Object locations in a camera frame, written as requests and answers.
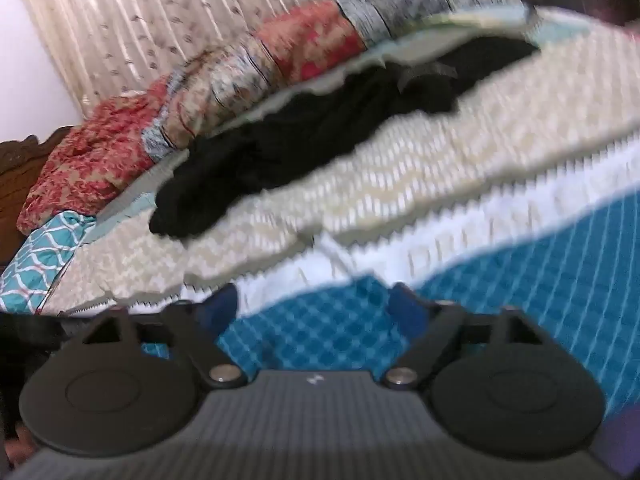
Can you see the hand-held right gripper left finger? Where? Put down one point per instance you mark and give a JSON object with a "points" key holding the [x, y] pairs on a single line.
{"points": [[219, 306]]}

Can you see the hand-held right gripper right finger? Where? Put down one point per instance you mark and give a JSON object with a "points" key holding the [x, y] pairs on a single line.
{"points": [[405, 306]]}

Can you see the black pants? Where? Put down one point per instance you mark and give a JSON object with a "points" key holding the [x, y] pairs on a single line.
{"points": [[300, 135]]}

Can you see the teal patterned pillow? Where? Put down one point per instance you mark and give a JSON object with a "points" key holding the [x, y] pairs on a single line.
{"points": [[40, 260]]}

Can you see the patterned chevron bedspread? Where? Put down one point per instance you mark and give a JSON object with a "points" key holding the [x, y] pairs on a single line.
{"points": [[450, 170]]}

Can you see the carved wooden headboard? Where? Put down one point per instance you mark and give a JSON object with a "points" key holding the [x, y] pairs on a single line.
{"points": [[20, 170]]}

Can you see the floral patchwork quilt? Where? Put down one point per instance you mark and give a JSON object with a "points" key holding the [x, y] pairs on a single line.
{"points": [[100, 160]]}

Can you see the beige floral curtain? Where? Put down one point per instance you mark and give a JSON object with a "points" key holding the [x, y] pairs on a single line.
{"points": [[125, 20]]}

